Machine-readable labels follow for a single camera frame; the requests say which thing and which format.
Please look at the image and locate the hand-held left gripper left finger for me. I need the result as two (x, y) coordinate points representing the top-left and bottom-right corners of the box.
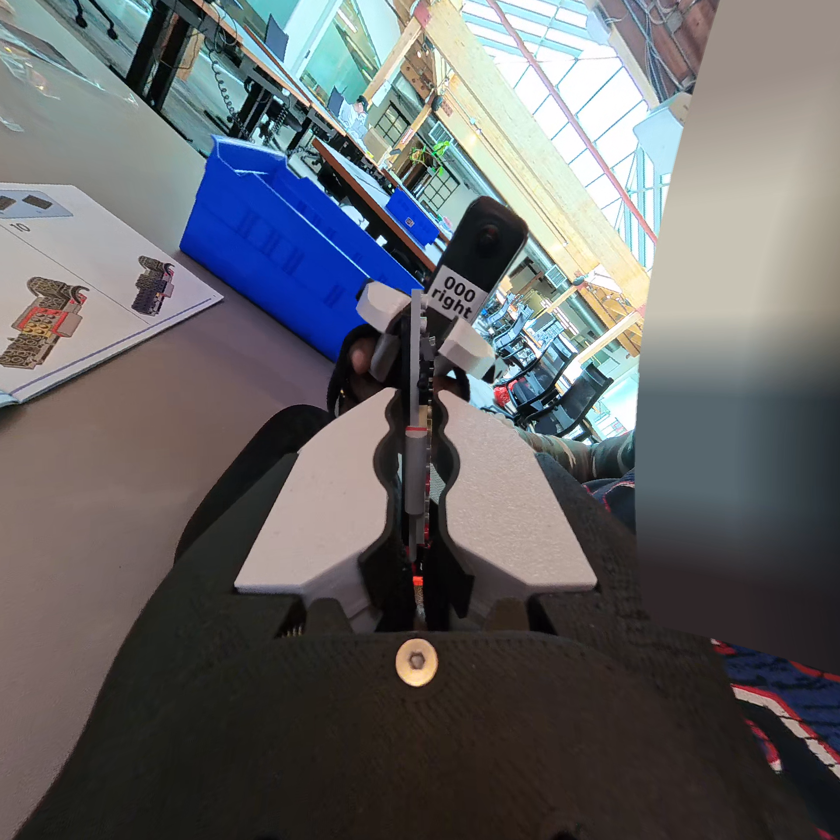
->
(234, 387), (409, 632)

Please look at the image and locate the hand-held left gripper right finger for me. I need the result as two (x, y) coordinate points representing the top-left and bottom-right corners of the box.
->
(425, 389), (598, 623)

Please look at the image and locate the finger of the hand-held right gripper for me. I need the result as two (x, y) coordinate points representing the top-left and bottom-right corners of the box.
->
(433, 320), (497, 382)
(356, 281), (427, 382)

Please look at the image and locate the grey red lego model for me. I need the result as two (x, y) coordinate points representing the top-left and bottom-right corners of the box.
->
(402, 289), (439, 592)

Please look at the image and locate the small blue plastic bin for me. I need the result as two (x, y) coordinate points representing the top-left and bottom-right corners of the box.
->
(386, 189), (441, 244)

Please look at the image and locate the large blue plastic bin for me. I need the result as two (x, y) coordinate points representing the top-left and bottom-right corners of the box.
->
(178, 134), (427, 362)

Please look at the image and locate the lego instruction booklet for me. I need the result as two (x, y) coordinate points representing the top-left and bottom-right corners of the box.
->
(0, 182), (225, 409)

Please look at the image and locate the person's right hand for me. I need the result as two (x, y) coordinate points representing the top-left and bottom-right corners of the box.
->
(343, 327), (389, 403)

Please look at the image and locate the black office chair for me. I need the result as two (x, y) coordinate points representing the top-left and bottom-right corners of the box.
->
(512, 361), (614, 441)

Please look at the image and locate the long work desk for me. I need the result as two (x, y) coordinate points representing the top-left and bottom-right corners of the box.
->
(311, 138), (454, 263)
(125, 0), (316, 155)

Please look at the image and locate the clear plastic bag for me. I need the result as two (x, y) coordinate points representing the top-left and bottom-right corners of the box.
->
(0, 20), (139, 132)

